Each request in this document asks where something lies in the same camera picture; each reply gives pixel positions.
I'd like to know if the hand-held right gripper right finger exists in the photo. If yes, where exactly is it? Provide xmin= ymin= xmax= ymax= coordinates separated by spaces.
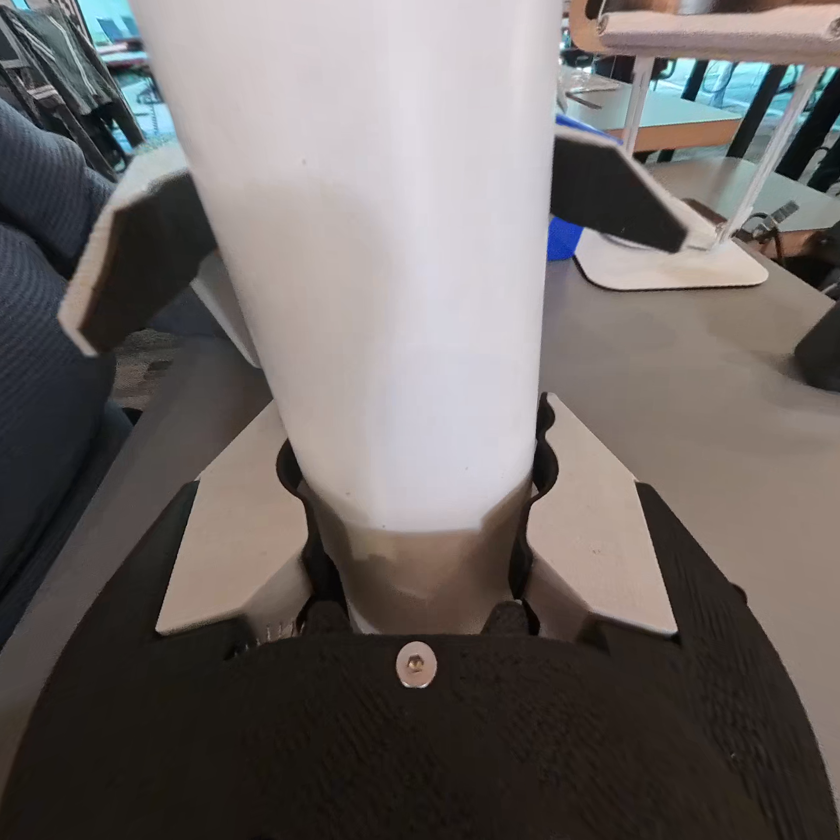
xmin=509 ymin=392 xmax=677 ymax=641

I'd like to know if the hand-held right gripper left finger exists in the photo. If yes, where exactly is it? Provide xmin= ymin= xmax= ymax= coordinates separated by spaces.
xmin=156 ymin=400 xmax=342 ymax=637

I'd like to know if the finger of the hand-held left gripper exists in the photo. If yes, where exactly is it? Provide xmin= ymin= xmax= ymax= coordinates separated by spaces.
xmin=58 ymin=147 xmax=266 ymax=370
xmin=551 ymin=126 xmax=718 ymax=255

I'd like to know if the blue storage bin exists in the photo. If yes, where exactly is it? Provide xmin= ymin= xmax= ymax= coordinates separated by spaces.
xmin=546 ymin=115 xmax=624 ymax=263

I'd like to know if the white water bottle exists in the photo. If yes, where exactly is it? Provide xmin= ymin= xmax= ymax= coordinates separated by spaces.
xmin=128 ymin=0 xmax=565 ymax=634

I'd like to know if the wood edged table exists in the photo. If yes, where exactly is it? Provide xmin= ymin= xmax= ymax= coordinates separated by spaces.
xmin=558 ymin=66 xmax=744 ymax=157

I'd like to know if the dark striped jacket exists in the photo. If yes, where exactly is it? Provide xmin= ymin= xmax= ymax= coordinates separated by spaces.
xmin=0 ymin=0 xmax=147 ymax=181

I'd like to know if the black equipment case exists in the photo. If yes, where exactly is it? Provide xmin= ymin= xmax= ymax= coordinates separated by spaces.
xmin=794 ymin=302 xmax=840 ymax=392

